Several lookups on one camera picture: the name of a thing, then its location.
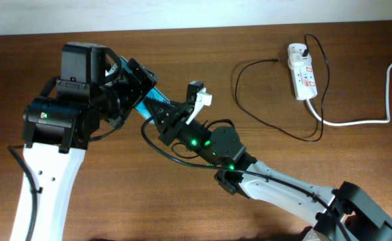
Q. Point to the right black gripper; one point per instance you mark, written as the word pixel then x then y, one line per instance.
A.
pixel 178 111

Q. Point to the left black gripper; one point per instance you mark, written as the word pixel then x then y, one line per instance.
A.
pixel 136 90

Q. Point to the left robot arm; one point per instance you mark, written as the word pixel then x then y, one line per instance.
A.
pixel 94 85

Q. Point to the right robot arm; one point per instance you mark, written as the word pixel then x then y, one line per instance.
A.
pixel 346 213

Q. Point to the white USB charger adapter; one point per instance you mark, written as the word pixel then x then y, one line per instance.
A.
pixel 295 56

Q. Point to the white power strip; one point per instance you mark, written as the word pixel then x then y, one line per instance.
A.
pixel 304 83

